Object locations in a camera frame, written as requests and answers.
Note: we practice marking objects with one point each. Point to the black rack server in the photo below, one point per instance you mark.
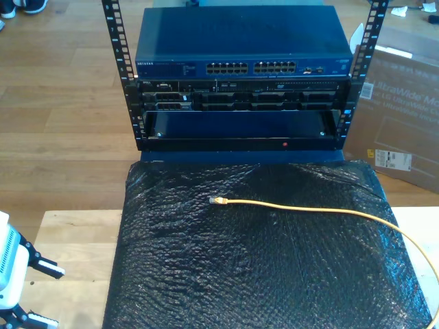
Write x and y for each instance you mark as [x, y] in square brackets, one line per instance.
[240, 96]

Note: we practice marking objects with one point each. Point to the white paper tag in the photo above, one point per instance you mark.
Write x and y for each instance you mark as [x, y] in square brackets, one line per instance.
[356, 36]

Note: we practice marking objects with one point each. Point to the black bubble wrap mat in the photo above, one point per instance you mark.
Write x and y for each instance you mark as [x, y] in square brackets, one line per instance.
[240, 257]

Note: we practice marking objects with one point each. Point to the black perforated rack post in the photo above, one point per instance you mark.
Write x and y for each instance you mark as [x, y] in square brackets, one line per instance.
[372, 31]
[118, 44]

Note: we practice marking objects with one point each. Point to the blue rack shelf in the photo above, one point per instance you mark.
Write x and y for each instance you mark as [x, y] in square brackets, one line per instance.
[240, 123]

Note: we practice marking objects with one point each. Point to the blue network switch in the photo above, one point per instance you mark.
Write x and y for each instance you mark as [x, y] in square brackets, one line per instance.
[240, 37]

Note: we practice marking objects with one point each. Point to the person's shoe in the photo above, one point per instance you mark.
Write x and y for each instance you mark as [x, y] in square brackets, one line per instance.
[7, 9]
[36, 6]

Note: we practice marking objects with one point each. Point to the brown cardboard monitor box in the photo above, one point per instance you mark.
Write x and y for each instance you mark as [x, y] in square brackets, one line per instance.
[401, 113]

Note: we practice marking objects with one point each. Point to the crumpled white paper scrap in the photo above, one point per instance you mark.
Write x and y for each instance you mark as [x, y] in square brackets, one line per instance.
[429, 7]
[399, 11]

